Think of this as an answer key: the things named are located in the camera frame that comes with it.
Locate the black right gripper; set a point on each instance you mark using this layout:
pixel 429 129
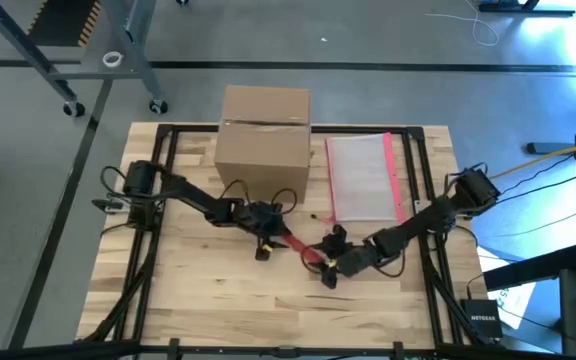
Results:
pixel 363 260

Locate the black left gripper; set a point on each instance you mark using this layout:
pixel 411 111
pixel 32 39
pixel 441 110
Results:
pixel 260 219

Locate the red box cutter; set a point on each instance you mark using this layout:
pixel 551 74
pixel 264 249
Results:
pixel 302 248

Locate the brown cardboard box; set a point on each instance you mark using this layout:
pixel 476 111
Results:
pixel 263 150

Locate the pink mesh zipper pouch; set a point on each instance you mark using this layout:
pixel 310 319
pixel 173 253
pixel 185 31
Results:
pixel 363 175

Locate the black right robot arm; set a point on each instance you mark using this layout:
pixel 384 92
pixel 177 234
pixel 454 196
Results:
pixel 428 215

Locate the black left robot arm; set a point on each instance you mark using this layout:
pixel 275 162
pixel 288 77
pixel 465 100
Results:
pixel 193 195

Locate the white printed paper sheet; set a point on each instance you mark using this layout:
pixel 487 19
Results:
pixel 518 300

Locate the black desk leg beam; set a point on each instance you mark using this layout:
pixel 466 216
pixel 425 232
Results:
pixel 533 267

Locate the grey metal rolling cart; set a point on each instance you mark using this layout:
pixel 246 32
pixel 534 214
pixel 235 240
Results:
pixel 135 45

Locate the white tape roll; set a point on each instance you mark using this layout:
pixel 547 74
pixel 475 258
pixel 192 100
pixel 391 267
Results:
pixel 105 59

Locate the black yellow striped mat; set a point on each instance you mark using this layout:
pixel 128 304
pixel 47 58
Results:
pixel 63 22

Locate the silver metal bracket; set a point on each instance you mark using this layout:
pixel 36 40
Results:
pixel 421 206

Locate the black aluminium table frame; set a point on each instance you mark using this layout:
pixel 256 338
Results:
pixel 368 129

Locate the black Netgear network switch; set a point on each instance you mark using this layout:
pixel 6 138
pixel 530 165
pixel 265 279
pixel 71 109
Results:
pixel 483 318

